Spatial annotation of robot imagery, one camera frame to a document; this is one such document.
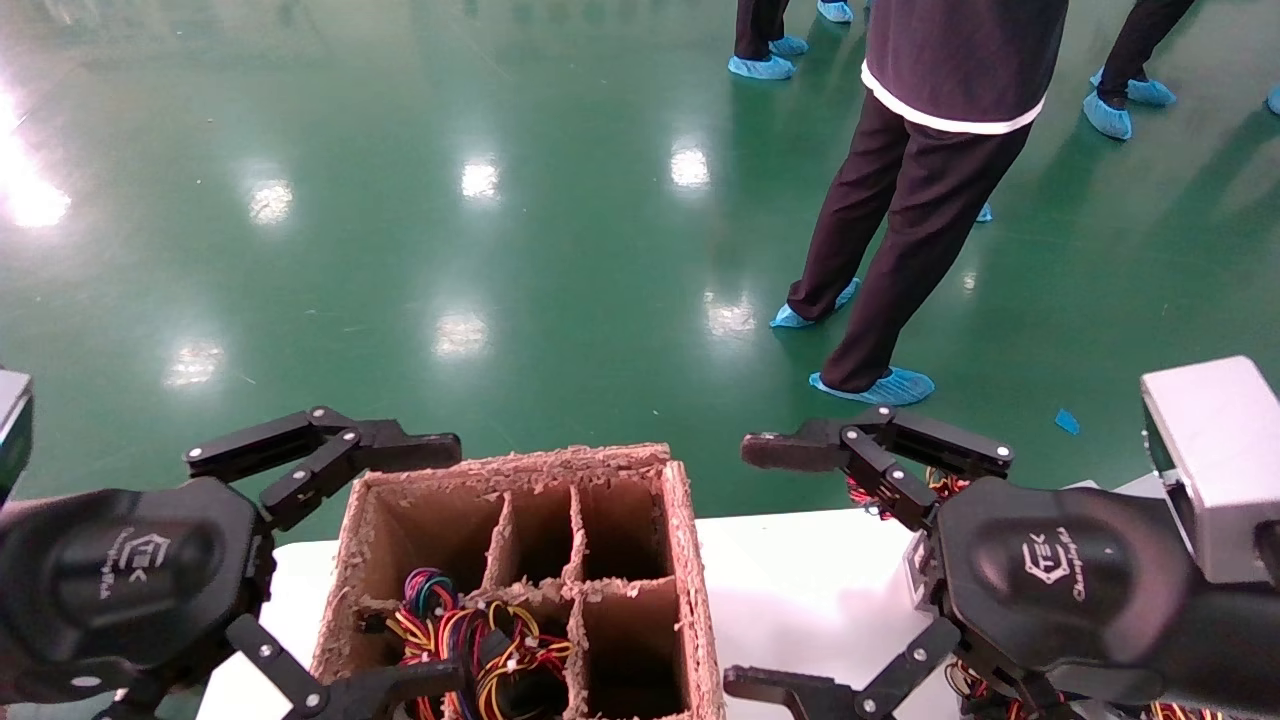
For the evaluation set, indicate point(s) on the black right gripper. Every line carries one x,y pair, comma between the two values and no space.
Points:
1060,580

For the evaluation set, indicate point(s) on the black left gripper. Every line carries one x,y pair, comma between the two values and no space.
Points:
130,580

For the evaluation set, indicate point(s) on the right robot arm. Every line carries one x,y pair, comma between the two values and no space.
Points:
1230,640

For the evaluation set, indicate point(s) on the brown cardboard divider box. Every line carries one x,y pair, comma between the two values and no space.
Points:
690,600

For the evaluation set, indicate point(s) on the blue scrap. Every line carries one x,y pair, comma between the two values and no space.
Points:
1067,421

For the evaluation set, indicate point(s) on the grey power supply unit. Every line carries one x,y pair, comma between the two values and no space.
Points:
1135,485

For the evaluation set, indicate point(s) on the person in dark trousers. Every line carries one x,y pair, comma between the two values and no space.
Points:
900,200

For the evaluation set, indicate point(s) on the person legs black trousers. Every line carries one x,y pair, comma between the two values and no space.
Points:
760,25
1140,40

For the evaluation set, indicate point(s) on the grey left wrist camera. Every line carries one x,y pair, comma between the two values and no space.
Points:
12,430

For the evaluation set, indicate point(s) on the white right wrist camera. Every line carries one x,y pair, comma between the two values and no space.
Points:
1220,460

